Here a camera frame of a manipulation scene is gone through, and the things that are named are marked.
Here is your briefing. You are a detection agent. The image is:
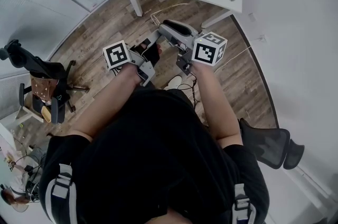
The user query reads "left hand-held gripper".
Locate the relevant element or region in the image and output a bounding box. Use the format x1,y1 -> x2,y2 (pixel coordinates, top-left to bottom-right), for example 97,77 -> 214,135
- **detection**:
102,30 -> 163,87

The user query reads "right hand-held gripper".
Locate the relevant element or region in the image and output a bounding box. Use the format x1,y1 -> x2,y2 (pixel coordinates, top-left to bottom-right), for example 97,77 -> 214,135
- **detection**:
157,19 -> 228,76

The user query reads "thin beige cord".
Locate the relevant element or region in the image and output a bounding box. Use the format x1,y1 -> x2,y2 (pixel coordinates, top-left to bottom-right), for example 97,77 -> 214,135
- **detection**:
149,2 -> 190,28

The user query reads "person's right forearm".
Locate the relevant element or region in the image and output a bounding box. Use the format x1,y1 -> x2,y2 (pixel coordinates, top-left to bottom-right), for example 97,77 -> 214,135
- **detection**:
195,63 -> 243,150

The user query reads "person's left forearm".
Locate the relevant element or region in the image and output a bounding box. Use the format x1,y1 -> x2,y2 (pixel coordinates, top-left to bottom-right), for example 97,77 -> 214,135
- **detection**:
70,61 -> 143,143

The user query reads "person's left hand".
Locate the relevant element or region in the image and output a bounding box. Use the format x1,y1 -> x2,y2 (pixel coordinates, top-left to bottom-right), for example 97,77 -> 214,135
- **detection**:
134,42 -> 163,66

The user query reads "white shoe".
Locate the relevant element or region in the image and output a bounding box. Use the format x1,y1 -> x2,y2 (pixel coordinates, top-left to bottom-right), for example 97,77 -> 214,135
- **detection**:
165,75 -> 183,90

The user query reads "person's black clothed body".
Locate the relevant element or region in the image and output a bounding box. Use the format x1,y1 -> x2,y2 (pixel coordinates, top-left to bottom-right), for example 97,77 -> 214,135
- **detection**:
38,85 -> 270,224

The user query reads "brown patterned bag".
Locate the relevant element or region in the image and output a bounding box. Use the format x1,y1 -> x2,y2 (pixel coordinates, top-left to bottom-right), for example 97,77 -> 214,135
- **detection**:
29,74 -> 59,106

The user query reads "yellow item on chair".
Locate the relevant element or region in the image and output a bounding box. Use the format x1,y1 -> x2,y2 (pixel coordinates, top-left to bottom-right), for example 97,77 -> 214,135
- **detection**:
41,106 -> 52,123

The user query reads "black mesh office chair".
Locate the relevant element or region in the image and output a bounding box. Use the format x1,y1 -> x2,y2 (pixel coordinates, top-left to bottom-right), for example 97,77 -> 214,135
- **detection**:
237,117 -> 306,170

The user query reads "round floor fan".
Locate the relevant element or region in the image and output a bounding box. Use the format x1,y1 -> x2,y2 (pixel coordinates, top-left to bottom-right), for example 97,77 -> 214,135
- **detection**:
10,201 -> 29,213

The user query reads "cream floor cable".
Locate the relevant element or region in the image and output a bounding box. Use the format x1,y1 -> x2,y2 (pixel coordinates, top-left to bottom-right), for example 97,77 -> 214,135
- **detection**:
214,45 -> 254,73

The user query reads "black floor cable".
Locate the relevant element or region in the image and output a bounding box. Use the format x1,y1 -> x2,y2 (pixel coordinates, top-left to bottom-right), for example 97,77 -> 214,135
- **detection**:
176,72 -> 204,113

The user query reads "white table frame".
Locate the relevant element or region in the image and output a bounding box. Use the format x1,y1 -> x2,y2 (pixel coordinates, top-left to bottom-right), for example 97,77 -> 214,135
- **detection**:
15,105 -> 44,123

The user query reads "grey harness shoulder strap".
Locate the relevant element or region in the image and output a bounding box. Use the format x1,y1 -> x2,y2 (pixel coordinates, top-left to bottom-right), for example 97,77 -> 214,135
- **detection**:
45,163 -> 78,224
231,182 -> 257,224

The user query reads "black cable tangle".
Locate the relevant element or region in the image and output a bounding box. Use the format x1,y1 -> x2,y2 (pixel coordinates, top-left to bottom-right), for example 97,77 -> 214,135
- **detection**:
23,162 -> 44,202

